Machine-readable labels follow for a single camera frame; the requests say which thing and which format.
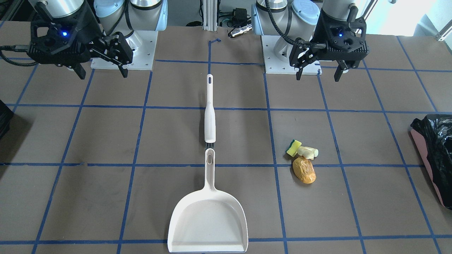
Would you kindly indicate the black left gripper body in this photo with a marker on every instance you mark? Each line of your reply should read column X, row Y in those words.
column 320, row 31

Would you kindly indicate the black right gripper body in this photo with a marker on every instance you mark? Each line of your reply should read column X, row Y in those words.
column 89, row 26

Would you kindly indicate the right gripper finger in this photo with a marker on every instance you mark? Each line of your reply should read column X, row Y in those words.
column 79, row 70
column 124, row 71

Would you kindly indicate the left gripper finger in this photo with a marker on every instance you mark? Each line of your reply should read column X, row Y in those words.
column 299, row 73
column 340, row 70

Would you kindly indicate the yellow green sponge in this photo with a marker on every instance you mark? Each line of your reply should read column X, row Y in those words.
column 293, row 148

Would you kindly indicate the brown potato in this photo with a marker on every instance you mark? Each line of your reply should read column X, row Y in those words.
column 304, row 170

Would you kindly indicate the white hand brush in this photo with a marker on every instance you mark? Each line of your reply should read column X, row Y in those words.
column 209, row 115

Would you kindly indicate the white plastic dustpan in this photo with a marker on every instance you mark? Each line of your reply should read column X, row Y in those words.
column 209, row 220

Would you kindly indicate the pale yellow peel scrap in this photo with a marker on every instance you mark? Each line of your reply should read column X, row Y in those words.
column 307, row 152

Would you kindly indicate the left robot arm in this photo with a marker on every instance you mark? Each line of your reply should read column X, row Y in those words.
column 308, row 33

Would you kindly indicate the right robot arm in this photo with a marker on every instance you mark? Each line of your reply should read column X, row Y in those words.
column 116, row 15

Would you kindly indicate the black bin at edge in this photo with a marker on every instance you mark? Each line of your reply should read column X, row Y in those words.
column 6, row 115

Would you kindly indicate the black bagged trash bin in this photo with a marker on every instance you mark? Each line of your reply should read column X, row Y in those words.
column 433, row 138

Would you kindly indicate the metal connector plug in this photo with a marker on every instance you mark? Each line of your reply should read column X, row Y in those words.
column 235, row 32

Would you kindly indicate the black power adapter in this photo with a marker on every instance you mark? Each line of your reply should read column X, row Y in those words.
column 237, row 18

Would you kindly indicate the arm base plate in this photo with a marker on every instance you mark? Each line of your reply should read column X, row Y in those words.
column 142, row 44
column 275, row 60

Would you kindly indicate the aluminium frame post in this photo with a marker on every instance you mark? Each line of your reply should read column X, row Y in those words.
column 210, row 15

